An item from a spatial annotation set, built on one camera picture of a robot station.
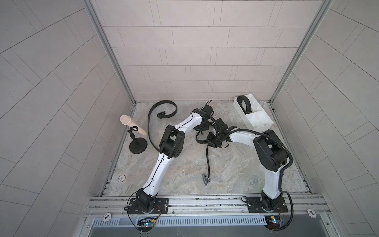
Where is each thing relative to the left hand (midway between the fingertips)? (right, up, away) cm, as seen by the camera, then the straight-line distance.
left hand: (205, 128), depth 104 cm
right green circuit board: (+30, -40, -36) cm, 62 cm away
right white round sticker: (+49, -37, -35) cm, 70 cm away
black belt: (-32, +10, 0) cm, 33 cm away
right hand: (-1, -8, -10) cm, 13 cm away
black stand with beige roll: (-43, -9, -13) cm, 46 cm away
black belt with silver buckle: (-2, -24, -28) cm, 37 cm away
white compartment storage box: (+36, +6, -5) cm, 37 cm away
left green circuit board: (-30, -40, -39) cm, 63 cm away
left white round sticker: (-48, -38, -36) cm, 71 cm away
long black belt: (+30, +17, -3) cm, 34 cm away
